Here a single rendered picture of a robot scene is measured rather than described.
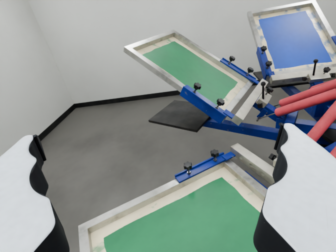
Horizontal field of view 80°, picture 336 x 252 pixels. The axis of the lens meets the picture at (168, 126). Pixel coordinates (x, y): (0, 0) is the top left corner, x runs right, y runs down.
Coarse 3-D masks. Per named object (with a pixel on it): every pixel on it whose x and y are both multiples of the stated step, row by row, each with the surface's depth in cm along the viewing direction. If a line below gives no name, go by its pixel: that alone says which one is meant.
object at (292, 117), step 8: (320, 104) 131; (328, 104) 130; (296, 112) 123; (312, 112) 137; (320, 112) 134; (280, 120) 121; (288, 120) 117; (296, 120) 121; (304, 120) 120; (312, 120) 118; (304, 128) 118
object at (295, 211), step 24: (288, 144) 9; (312, 144) 9; (288, 168) 8; (312, 168) 8; (288, 192) 7; (312, 192) 7; (264, 216) 6; (288, 216) 6; (312, 216) 6; (264, 240) 6; (288, 240) 5; (312, 240) 5
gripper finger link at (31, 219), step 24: (24, 144) 9; (0, 168) 8; (24, 168) 8; (0, 192) 7; (24, 192) 7; (0, 216) 6; (24, 216) 6; (48, 216) 6; (0, 240) 6; (24, 240) 5; (48, 240) 6
